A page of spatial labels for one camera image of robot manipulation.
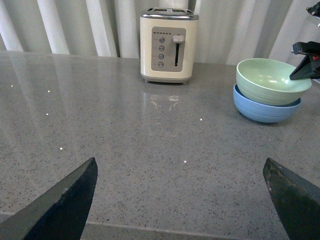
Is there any blue bowl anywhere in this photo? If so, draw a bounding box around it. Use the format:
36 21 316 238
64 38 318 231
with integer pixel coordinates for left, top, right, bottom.
233 84 301 124

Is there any cream toaster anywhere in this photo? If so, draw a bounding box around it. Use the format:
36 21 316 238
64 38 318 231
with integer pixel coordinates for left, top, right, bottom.
140 7 199 84

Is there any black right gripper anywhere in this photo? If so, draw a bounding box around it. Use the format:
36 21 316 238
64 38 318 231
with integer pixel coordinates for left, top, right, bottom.
289 41 320 80

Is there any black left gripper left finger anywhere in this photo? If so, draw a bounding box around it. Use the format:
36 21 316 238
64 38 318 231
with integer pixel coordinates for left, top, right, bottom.
0 157 98 240

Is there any green bowl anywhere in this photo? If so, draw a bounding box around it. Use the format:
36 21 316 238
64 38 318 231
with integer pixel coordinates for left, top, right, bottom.
236 58 312 106

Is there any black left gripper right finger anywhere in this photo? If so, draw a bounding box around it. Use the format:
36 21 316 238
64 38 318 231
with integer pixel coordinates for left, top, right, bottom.
263 158 320 240

